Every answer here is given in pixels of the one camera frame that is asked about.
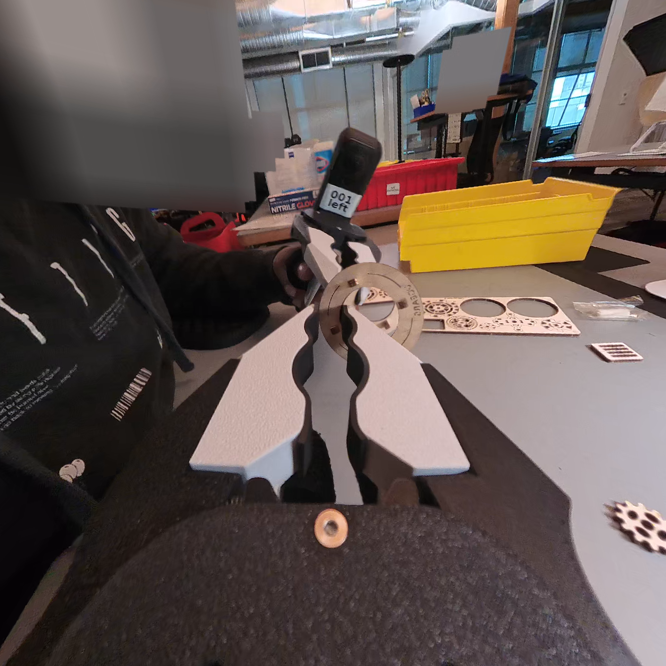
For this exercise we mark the black softbox light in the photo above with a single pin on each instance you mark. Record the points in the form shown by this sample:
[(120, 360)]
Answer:
[(650, 47)]

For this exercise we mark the small slotted wooden piece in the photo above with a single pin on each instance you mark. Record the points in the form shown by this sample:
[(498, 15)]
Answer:
[(616, 352)]

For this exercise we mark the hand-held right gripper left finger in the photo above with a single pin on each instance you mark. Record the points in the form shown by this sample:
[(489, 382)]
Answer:
[(249, 416)]

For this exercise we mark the clear plastic parts bag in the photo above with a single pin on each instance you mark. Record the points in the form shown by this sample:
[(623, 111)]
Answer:
[(606, 309)]

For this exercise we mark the yellow plastic bin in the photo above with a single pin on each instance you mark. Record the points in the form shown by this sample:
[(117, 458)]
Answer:
[(499, 229)]

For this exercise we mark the white cardboard box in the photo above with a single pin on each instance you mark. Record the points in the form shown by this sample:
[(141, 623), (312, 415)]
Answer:
[(291, 169)]

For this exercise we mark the red plastic bin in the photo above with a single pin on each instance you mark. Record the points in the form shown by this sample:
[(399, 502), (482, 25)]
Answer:
[(416, 182)]

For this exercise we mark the laser-cut wooden parts sheet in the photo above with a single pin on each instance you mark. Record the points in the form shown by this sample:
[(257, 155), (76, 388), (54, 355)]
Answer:
[(530, 325), (377, 297)]

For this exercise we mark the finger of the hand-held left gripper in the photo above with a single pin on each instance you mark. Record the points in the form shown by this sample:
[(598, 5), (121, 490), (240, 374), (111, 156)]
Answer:
[(323, 257), (370, 247)]

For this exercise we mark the white air vent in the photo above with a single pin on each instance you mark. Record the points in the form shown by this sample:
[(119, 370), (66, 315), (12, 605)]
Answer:
[(315, 60)]

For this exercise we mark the person's left forearm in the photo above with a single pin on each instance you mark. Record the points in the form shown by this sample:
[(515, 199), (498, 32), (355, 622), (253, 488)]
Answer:
[(218, 291)]

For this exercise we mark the person's left hand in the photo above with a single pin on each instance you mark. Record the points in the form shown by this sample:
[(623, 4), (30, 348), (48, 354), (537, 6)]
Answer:
[(289, 270)]

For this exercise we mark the blue glove box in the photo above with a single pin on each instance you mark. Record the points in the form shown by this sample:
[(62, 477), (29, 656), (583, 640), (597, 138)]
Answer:
[(291, 203)]

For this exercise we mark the wooden side table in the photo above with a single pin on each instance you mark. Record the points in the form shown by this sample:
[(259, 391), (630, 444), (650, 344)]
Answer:
[(260, 229)]

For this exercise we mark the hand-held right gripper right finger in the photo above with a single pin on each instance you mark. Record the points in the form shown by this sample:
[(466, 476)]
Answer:
[(411, 416)]

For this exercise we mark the silver ventilation duct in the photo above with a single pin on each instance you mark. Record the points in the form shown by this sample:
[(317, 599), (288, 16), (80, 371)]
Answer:
[(312, 21), (281, 65)]

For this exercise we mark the small wooden gear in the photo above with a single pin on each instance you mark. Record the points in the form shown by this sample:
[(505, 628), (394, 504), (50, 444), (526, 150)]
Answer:
[(642, 525)]

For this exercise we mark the white wipes canister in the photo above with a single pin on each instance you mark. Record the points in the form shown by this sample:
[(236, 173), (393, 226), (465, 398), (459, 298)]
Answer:
[(322, 158)]

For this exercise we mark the wooden table with black legs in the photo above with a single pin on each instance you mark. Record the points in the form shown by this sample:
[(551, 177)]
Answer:
[(598, 161)]

